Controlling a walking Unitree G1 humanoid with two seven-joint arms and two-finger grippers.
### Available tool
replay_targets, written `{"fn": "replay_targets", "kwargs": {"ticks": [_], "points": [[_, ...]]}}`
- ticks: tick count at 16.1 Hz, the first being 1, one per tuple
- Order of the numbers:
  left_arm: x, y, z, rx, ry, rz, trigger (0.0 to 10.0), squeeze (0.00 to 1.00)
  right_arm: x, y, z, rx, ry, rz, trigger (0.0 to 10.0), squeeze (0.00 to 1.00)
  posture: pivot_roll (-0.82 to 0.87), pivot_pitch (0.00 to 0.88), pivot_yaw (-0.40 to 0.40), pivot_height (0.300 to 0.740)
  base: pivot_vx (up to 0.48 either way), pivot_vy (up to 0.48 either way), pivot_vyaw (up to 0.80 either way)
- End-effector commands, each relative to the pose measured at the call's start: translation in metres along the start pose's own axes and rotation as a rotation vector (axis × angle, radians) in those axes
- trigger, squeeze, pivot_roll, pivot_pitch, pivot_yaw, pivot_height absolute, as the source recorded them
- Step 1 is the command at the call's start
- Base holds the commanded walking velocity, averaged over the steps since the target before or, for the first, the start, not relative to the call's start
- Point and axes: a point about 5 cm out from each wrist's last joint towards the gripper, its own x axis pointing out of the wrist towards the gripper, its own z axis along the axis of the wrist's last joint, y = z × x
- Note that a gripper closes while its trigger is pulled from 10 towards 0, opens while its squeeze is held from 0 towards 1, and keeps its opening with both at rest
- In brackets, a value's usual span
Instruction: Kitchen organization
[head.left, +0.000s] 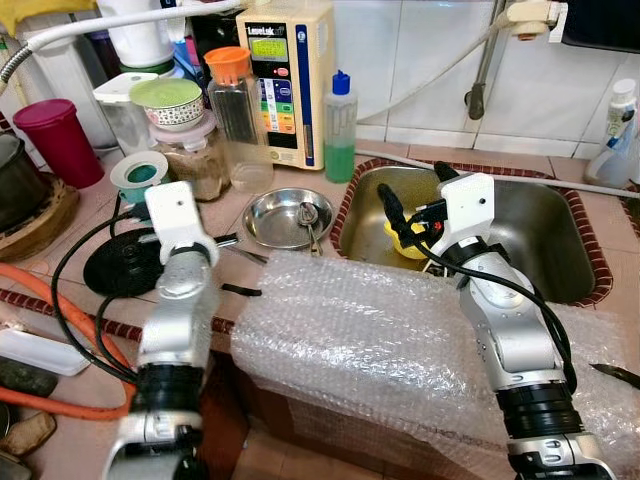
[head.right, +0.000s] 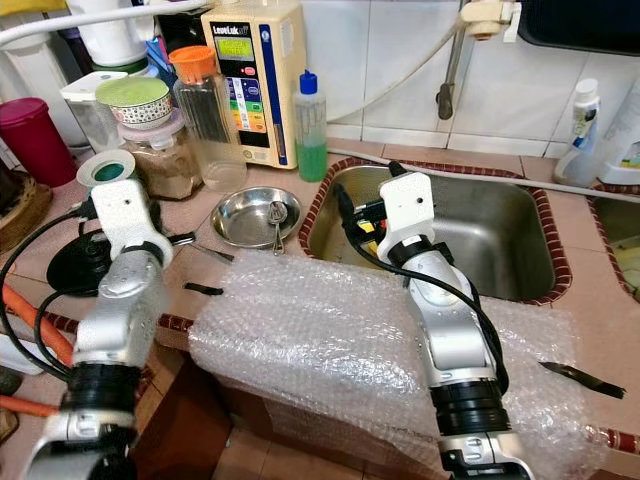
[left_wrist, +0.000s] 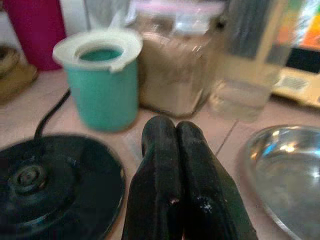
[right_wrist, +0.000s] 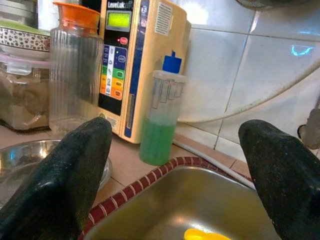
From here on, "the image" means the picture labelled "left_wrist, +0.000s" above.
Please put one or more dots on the cream water ionizer machine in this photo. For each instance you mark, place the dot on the cream water ionizer machine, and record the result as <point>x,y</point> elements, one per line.
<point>300,62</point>

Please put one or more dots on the magenta plastic container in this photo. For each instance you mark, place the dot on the magenta plastic container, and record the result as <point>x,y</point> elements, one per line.
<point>37,32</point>

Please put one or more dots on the teal cup with white lid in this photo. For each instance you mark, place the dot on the teal cup with white lid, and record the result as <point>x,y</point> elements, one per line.
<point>105,95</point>

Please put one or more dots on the round steel bowl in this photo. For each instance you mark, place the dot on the round steel bowl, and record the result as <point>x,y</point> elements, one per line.
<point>287,175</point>

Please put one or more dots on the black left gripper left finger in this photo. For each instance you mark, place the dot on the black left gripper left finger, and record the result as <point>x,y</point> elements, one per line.
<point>160,175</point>

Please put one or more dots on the clear jar of brown powder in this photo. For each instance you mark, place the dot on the clear jar of brown powder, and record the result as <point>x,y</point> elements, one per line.
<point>172,72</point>

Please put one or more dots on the brown wicker basket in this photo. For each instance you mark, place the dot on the brown wicker basket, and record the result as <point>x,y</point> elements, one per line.
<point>12,72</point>

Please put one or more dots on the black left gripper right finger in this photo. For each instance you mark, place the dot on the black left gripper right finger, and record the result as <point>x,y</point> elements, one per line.
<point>207,180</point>

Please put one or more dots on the clear bottle with orange cap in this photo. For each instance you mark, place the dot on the clear bottle with orange cap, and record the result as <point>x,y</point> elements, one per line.
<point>245,75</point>

